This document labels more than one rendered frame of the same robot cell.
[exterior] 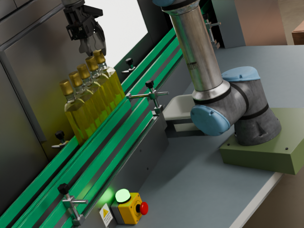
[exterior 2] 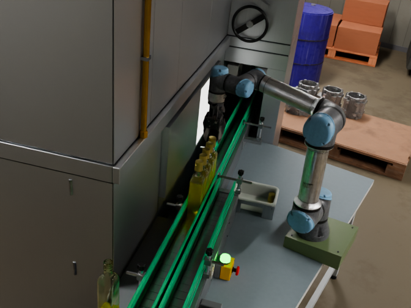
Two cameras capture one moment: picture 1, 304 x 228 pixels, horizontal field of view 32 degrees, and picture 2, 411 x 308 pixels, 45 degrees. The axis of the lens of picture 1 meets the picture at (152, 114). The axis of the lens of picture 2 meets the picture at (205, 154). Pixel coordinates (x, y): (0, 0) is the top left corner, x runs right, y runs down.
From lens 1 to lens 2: 0.99 m
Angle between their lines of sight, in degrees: 19
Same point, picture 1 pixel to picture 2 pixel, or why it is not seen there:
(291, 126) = (336, 234)
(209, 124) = (301, 225)
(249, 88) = (326, 205)
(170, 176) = (243, 245)
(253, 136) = (314, 236)
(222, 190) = (287, 269)
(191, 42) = (316, 172)
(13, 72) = (167, 144)
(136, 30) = not seen: hidden behind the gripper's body
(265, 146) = (321, 245)
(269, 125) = (326, 231)
